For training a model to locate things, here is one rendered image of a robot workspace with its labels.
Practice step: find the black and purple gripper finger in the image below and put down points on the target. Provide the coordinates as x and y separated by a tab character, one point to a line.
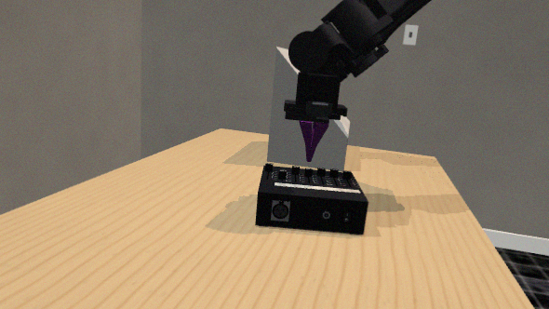
318	131
306	129

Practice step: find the black lighting desk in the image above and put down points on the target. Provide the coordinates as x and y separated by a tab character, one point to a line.
309	199

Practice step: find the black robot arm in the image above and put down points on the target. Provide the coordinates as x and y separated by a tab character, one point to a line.
363	24

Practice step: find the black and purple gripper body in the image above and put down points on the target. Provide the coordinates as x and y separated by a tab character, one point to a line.
298	112

